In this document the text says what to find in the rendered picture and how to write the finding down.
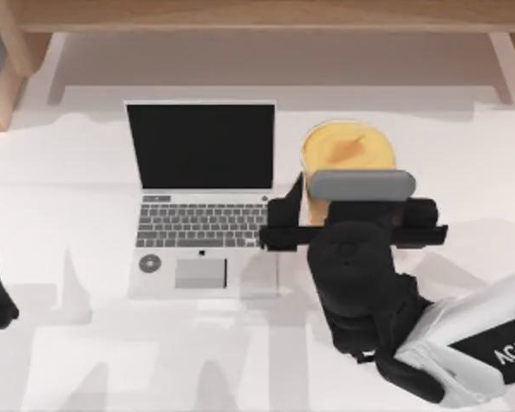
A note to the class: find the wooden cabinet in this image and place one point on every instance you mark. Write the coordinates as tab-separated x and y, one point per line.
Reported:
8	51

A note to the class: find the yellow cup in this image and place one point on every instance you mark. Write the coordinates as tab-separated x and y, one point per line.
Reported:
347	146

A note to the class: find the silver open laptop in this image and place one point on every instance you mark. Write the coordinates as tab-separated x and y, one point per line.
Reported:
201	146

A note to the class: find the wooden desk shelf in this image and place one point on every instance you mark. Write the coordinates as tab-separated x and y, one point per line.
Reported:
257	17

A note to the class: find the pale grey rounded box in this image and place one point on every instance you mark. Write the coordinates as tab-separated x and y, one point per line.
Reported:
362	184

